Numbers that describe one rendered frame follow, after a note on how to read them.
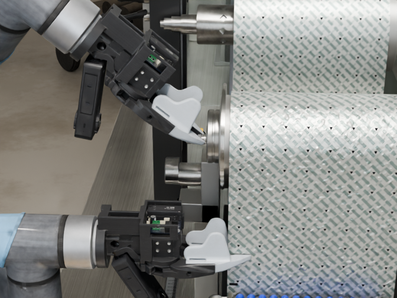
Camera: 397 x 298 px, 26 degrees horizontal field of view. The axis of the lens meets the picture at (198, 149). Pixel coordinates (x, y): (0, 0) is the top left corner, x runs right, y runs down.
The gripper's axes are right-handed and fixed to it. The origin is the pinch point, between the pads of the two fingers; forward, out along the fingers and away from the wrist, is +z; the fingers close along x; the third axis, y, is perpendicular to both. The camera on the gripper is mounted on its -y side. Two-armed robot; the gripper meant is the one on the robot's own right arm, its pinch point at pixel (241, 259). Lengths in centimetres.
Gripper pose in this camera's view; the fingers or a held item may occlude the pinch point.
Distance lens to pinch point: 121.6
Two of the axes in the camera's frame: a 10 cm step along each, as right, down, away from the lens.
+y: 0.0, -9.1, -4.2
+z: 10.0, 0.2, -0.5
